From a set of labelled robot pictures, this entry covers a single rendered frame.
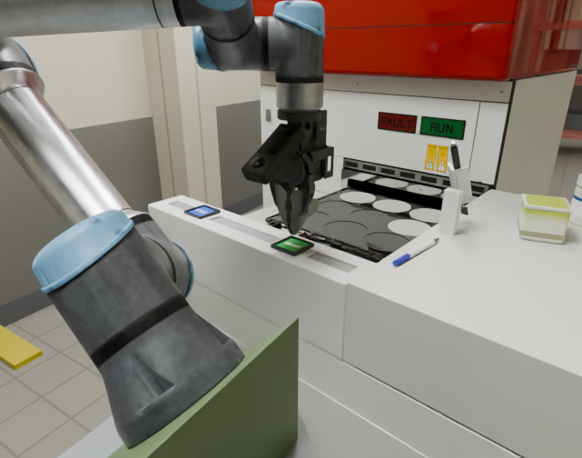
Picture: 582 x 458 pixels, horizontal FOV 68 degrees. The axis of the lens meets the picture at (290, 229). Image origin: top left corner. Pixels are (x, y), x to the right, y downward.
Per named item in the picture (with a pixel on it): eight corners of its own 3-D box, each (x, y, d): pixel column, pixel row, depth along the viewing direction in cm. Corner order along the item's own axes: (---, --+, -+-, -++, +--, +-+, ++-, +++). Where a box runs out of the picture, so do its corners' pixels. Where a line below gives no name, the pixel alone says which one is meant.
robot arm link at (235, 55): (185, -12, 59) (266, -12, 59) (202, 33, 70) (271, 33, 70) (184, 44, 58) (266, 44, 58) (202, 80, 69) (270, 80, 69)
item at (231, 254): (186, 246, 111) (181, 194, 106) (372, 333, 77) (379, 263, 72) (154, 259, 104) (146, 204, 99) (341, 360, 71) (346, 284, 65)
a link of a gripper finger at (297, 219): (323, 231, 78) (325, 182, 75) (301, 241, 74) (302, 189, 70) (310, 226, 80) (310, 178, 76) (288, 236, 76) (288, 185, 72)
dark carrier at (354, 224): (351, 189, 131) (351, 187, 131) (464, 216, 110) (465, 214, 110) (272, 220, 108) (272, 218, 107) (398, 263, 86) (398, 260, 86)
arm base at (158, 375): (158, 437, 37) (93, 343, 38) (110, 457, 48) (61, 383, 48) (267, 341, 48) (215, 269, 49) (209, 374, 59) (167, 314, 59)
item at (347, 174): (342, 195, 140) (344, 167, 137) (481, 231, 113) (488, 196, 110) (340, 197, 139) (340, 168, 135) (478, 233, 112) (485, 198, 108)
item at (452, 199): (448, 223, 87) (458, 157, 82) (467, 228, 84) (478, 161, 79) (434, 232, 83) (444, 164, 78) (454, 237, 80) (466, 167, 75)
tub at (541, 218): (514, 225, 86) (521, 193, 83) (557, 231, 83) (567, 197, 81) (517, 239, 79) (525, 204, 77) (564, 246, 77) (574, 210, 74)
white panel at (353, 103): (267, 181, 165) (264, 69, 150) (486, 239, 115) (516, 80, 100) (261, 183, 163) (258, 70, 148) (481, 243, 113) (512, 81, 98)
